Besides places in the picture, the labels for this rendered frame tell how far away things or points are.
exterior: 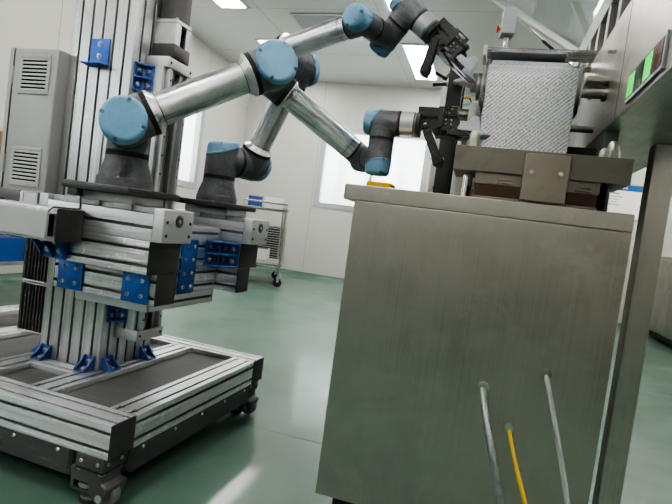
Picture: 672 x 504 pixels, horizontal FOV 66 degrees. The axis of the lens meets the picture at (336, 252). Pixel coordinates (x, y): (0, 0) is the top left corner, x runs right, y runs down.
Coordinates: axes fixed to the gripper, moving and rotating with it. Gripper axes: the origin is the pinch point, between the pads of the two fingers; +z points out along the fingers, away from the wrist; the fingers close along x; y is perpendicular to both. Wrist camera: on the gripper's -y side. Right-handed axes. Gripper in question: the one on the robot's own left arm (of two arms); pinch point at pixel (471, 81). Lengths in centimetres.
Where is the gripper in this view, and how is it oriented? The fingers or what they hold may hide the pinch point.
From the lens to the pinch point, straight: 165.6
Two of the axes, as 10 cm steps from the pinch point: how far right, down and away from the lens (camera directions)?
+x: 2.7, -0.1, 9.6
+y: 7.1, -6.7, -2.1
